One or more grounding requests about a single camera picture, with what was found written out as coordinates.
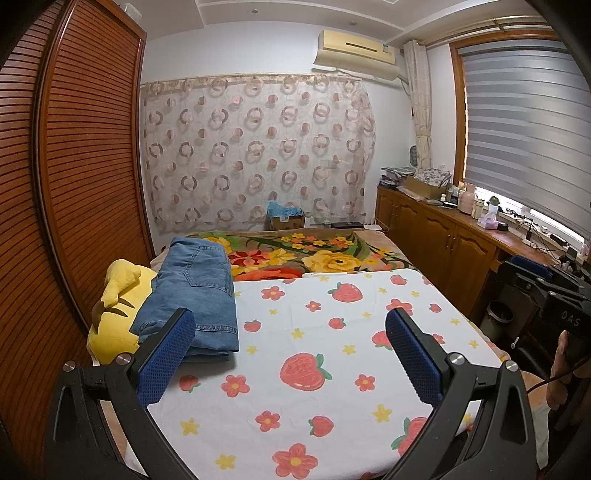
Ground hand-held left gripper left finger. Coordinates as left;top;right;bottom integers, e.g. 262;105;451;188
44;307;199;480

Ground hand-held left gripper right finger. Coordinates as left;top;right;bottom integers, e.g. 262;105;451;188
383;307;541;480

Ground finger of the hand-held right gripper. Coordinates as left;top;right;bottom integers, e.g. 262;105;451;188
501;255;555;296

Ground blue denim pants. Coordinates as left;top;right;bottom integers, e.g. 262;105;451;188
129;236;240;357

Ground person's right hand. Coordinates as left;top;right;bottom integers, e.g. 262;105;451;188
547;330;583;411

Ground yellow plush toy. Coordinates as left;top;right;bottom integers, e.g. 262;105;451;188
88;259;160;367

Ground dark waste bin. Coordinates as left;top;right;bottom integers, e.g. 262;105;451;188
480;300;514;340

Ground pink bottle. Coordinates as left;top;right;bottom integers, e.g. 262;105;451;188
458;182;476;214

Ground wooden sideboard cabinet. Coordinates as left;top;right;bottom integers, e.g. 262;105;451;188
375;182;591;324

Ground strawberry print bed sheet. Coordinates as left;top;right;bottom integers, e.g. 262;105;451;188
124;270;509;480

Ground open cardboard box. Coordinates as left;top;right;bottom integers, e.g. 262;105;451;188
404;167;451;200

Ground floral fleece blanket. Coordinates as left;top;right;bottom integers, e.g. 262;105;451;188
182;227;419;282

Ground grey zebra window blind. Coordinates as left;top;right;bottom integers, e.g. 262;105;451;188
459;39;591;241

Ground stack of books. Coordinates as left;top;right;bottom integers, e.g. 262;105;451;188
381;167;414;188

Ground cardboard box with blue cloth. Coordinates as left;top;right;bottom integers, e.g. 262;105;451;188
267;200;306;232

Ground wooden louvered wardrobe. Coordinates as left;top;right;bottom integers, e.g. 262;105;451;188
0;0;155;462

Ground beige tied-back curtain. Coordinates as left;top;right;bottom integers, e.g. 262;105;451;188
401;41;435;171

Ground sheer circle-patterned curtain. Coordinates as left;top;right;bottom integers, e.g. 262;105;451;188
141;74;377;234

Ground cream wall air conditioner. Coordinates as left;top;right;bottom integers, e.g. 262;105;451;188
313;30;402;80

